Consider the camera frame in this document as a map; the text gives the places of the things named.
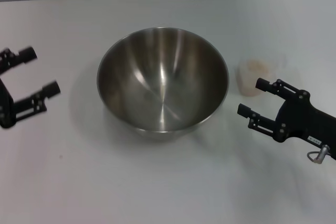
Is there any clear plastic measuring cup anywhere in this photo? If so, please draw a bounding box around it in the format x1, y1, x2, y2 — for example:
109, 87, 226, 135
237, 51, 288, 97

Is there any stainless steel mixing bowl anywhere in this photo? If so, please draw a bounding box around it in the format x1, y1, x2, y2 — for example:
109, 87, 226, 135
96, 26, 230, 142

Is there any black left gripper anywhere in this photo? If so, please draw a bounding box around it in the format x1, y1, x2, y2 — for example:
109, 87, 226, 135
0, 46, 62, 130

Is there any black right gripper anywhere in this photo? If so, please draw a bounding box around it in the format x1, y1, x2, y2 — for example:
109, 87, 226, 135
236, 77, 336, 161

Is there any white uncooked rice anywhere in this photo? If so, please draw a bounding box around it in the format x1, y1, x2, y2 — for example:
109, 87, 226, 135
239, 59, 271, 95

